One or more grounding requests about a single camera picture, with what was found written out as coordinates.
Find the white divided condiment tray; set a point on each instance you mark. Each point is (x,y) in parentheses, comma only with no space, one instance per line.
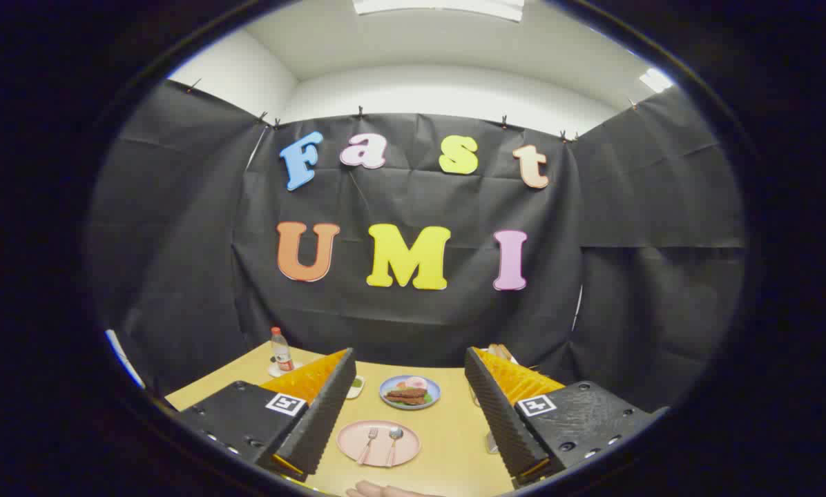
(356,386)

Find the small ceiling light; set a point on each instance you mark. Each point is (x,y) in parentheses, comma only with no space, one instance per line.
(655,80)

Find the pink ham slice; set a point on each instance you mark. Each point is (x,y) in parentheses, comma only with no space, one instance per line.
(416,382)

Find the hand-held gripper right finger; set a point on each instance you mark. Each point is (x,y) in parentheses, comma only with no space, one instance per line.
(499,414)

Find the toast bread slice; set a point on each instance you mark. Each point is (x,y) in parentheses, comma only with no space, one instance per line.
(506,352)
(494,351)

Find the long ceiling light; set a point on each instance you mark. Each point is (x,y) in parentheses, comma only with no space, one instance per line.
(440,7)

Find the brown meat strip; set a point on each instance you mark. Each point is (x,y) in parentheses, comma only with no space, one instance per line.
(405,400)
(406,392)

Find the blue plate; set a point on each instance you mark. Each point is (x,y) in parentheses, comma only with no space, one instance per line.
(389,404)

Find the clear water bottle red label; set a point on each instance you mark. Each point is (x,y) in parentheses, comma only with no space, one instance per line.
(281,352)

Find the white square coaster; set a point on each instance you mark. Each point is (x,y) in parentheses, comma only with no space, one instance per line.
(295,367)

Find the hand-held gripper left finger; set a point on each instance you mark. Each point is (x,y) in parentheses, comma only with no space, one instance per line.
(327,407)

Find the pink plate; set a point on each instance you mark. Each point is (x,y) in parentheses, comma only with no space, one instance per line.
(413,442)

